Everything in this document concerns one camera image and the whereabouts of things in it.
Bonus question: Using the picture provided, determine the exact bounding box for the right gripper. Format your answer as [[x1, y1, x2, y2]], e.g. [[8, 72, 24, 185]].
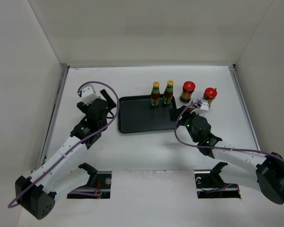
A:
[[169, 105, 202, 143]]

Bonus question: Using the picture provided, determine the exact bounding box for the green sauce bottle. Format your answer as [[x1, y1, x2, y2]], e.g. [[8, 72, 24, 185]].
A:
[[150, 81, 160, 107], [162, 80, 174, 106]]

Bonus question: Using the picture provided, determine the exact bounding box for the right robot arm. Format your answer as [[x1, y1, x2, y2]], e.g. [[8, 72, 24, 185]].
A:
[[169, 106, 284, 204]]

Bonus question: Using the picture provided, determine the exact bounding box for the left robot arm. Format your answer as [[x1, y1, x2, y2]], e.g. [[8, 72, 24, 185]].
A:
[[15, 87, 119, 220]]

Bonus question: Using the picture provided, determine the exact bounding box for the black plastic tray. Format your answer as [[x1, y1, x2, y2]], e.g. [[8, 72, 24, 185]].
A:
[[118, 95, 177, 134]]

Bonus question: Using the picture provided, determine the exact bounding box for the rear white lid spice jar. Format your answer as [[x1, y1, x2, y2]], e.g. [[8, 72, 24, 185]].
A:
[[191, 96, 203, 104]]

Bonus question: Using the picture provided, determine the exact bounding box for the left red lid jar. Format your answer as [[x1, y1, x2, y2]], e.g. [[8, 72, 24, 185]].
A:
[[180, 81, 195, 103]]

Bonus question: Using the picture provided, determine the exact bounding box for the red lid jar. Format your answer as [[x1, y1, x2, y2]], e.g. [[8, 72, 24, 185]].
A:
[[180, 81, 195, 103], [203, 87, 217, 107]]

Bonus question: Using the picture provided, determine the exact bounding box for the right red lid jar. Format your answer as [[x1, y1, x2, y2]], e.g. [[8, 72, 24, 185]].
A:
[[203, 87, 217, 107]]

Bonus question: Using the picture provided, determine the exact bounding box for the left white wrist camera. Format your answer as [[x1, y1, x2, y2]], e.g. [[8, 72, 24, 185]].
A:
[[78, 84, 99, 105]]

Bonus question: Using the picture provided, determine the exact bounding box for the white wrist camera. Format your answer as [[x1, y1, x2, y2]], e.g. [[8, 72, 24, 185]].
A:
[[192, 100, 209, 114], [78, 84, 99, 105]]

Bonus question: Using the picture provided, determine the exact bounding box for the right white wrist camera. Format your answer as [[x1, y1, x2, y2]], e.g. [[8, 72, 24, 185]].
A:
[[192, 100, 209, 114]]

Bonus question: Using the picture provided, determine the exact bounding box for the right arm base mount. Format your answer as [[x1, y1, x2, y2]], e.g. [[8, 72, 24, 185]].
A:
[[194, 162, 241, 199]]

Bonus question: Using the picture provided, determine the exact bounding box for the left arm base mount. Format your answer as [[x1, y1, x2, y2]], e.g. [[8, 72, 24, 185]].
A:
[[67, 163, 112, 199]]

